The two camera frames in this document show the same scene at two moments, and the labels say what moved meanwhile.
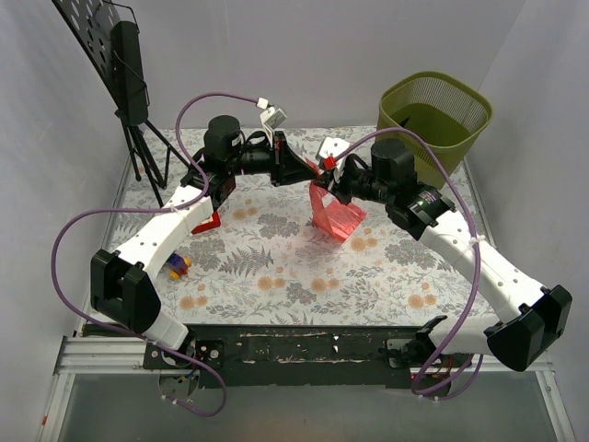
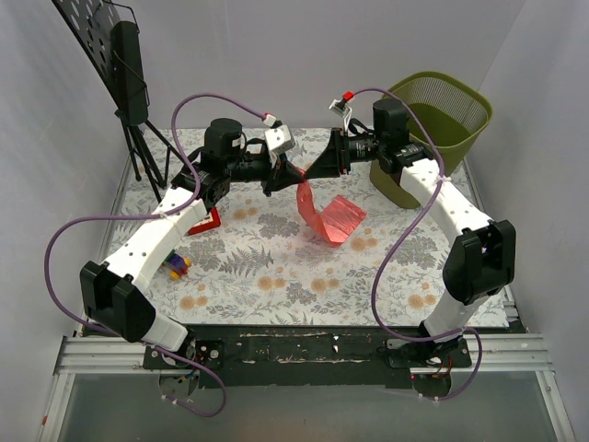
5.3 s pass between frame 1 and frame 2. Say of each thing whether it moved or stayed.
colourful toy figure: stayed
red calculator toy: stayed
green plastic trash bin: stayed
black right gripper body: moved
